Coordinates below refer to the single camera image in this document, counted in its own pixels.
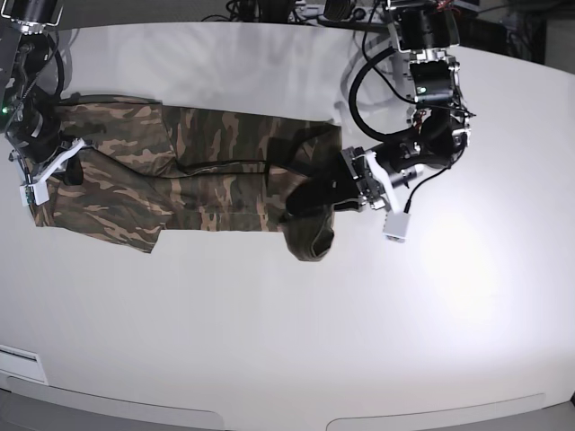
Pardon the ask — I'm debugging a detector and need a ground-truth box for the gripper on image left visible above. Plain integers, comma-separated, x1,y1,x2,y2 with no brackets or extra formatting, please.
8,138,85,186

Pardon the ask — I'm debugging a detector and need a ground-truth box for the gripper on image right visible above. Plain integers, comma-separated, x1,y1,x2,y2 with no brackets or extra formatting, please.
286,147,400,216

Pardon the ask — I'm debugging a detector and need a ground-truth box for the camouflage T-shirt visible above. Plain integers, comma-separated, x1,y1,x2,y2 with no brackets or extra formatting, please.
30,94,342,262

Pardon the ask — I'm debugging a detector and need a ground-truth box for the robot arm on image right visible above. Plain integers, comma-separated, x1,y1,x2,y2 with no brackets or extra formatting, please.
287,1,473,216

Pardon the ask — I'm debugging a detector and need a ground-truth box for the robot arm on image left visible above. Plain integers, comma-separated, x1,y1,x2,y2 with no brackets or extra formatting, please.
1,0,84,185

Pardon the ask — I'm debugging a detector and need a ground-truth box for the white label plate on table edge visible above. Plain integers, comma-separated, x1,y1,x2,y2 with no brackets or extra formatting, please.
0,345,49,385

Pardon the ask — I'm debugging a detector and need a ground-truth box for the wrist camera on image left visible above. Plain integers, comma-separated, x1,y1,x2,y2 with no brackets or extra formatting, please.
19,181,49,207

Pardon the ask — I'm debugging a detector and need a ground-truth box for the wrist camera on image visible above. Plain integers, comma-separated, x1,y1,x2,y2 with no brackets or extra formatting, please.
19,181,49,207
383,212,411,242

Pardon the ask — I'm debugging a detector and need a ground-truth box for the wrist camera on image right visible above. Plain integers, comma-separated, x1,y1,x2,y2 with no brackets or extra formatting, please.
383,212,411,242

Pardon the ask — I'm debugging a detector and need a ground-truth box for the black cables and power strip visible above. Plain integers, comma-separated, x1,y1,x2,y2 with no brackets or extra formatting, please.
201,0,392,32

